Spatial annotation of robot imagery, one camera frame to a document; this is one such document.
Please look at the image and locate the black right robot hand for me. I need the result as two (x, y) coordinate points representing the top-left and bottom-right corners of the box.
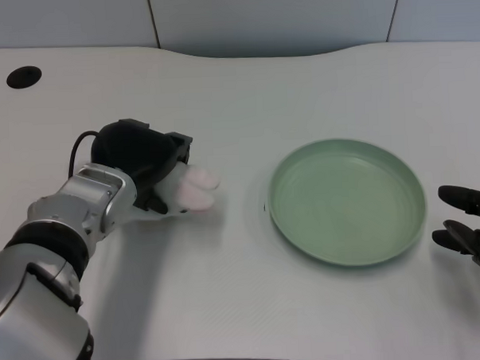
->
(429, 183), (480, 282)

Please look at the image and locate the white plush rabbit doll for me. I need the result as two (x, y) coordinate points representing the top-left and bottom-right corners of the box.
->
(124, 161), (223, 224)

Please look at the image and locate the black round cable grommet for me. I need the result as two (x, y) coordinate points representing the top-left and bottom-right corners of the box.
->
(5, 65), (44, 91)

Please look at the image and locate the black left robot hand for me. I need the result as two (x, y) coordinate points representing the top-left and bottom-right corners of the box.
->
(88, 115), (197, 217)

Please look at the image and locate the green round plate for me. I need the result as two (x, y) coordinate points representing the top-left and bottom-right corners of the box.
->
(266, 135), (431, 271)

